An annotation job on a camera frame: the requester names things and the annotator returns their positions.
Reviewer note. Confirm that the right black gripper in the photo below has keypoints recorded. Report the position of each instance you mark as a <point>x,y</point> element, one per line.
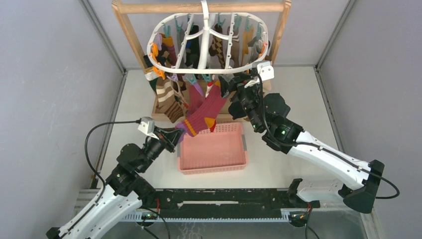
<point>243,82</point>

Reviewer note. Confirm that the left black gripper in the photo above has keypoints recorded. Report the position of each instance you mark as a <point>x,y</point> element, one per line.
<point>168,137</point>

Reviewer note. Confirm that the maroon yellow purple sock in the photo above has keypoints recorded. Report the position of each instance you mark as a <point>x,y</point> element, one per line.
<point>204,117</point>

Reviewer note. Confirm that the pink perforated plastic basket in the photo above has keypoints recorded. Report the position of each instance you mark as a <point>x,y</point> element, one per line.
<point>222,150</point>

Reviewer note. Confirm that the maroon purple striped sock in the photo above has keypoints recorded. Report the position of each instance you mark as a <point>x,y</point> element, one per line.
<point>196,98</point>

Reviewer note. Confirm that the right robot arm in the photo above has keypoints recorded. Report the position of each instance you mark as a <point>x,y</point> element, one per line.
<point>356,181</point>

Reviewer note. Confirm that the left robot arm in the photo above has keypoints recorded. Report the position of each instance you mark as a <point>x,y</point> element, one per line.
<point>124,189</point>

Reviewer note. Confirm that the white oval clip hanger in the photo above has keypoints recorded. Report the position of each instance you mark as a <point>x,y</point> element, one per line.
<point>210,42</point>

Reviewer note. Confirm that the brown white striped sock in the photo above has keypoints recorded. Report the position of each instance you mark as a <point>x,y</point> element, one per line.
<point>167,91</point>

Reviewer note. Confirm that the brown argyle sock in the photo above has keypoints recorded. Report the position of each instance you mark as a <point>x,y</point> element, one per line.
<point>216,49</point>

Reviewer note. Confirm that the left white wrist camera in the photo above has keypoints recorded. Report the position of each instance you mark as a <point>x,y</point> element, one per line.
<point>147,127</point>

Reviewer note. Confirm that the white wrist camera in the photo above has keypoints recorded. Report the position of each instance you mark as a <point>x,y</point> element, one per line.
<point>263,71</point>
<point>147,127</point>

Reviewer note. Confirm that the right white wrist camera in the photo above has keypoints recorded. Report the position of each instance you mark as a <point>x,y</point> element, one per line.
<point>263,71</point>

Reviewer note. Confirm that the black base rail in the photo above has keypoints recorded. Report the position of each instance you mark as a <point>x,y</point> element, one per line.
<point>237,204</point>

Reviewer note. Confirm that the wooden hanger rack frame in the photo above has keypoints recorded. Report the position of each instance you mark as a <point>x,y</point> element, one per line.
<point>280,33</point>

